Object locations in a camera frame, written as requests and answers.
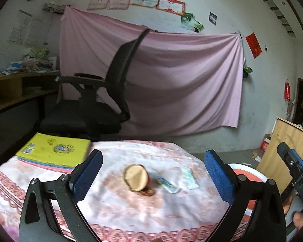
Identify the red box on floor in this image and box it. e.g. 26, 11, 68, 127
260, 134, 271, 152

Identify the black office chair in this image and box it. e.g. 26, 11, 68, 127
40, 29, 150, 141

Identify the brown red paper cup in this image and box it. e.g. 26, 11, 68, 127
123, 164, 150, 192

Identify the yellow book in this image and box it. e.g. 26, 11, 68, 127
16, 133, 91, 166

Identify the pink book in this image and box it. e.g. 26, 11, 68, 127
19, 159, 73, 174

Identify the person's right hand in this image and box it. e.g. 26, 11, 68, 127
283, 195, 303, 230

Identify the green hanging ornament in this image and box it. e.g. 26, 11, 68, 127
243, 66, 253, 78

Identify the floral tablecloth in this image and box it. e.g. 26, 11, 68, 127
0, 139, 251, 242

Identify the green photo poster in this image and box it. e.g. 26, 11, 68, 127
181, 12, 204, 33

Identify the wooden side desk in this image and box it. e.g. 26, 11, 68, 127
0, 72, 59, 112

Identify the red hanging ornament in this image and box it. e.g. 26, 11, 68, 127
284, 81, 291, 101

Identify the small black white photo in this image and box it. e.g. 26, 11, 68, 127
208, 12, 217, 25

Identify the blue book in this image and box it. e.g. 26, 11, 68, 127
17, 157, 75, 169

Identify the orange pretzel snack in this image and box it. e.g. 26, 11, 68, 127
138, 187, 155, 197

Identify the red paper wall sign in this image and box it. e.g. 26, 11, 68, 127
246, 32, 262, 58

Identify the wooden cabinet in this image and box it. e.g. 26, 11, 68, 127
256, 117, 303, 193

